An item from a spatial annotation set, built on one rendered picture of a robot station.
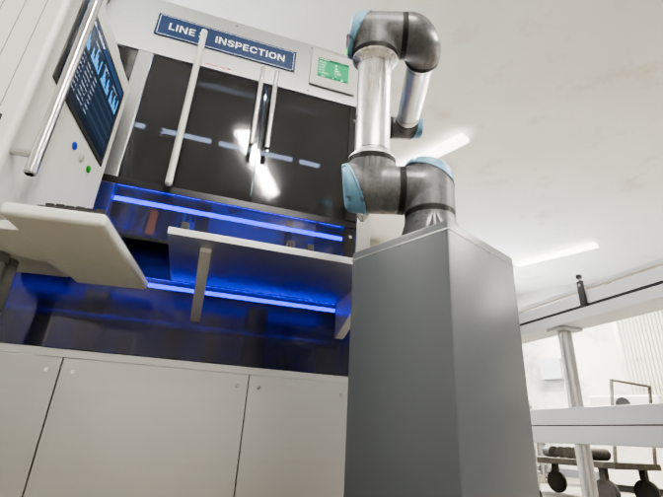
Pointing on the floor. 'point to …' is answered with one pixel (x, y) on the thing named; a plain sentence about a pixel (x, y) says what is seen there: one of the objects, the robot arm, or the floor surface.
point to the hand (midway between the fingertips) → (361, 219)
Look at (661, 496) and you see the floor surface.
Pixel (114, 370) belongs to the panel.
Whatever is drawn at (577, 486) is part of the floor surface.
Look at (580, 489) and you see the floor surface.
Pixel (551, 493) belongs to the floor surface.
